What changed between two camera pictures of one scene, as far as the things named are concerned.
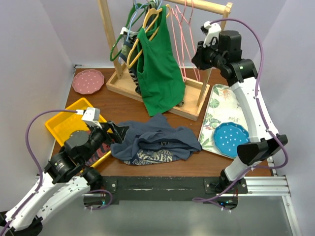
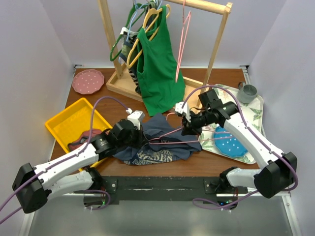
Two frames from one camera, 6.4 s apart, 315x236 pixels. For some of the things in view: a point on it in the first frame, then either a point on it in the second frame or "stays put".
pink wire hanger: x=188 y=80 → x=151 y=141
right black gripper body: x=209 y=57 → x=198 y=121
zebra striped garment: x=133 y=73 stays put
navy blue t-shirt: x=155 y=141 stays put
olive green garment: x=126 y=47 stays put
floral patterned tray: x=224 y=105 stays put
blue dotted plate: x=228 y=135 stays put
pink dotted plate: x=88 y=81 stays put
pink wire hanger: x=183 y=45 → x=183 y=41
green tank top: x=160 y=74 stays put
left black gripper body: x=98 y=136 → x=134 y=140
